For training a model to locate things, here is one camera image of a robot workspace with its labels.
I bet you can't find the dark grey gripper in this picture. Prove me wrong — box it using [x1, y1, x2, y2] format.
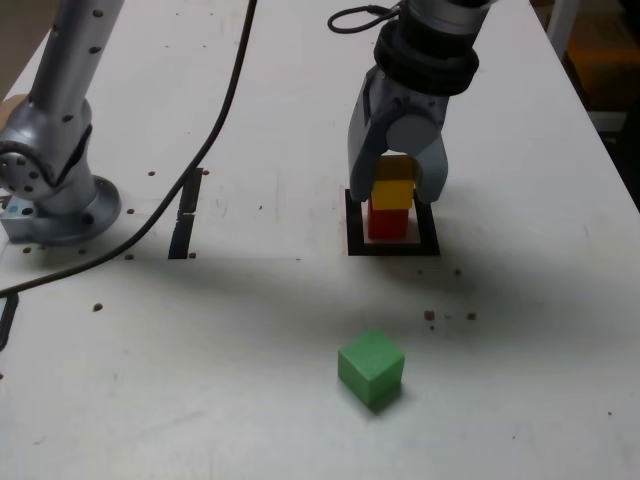
[346, 68, 449, 206]

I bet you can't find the yellow cube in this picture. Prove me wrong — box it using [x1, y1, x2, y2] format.
[370, 155, 417, 211]

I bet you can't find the red cube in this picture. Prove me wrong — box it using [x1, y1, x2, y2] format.
[367, 199, 413, 242]

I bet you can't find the green cube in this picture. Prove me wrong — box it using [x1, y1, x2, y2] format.
[337, 328, 406, 414]

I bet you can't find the black tape square outline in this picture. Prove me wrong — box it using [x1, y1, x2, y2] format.
[344, 188, 441, 258]

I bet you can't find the black tape strip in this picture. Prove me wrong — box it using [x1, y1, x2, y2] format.
[167, 167, 205, 260]

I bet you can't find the black rectangular tray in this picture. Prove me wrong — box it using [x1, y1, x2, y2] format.
[0, 293, 20, 351]

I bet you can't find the short looped black cable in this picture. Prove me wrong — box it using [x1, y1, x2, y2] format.
[327, 3, 401, 36]

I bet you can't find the white metal frame post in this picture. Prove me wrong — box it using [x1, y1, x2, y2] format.
[547, 0, 584, 55]

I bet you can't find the long black cable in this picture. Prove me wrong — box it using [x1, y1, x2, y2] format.
[0, 0, 259, 297]

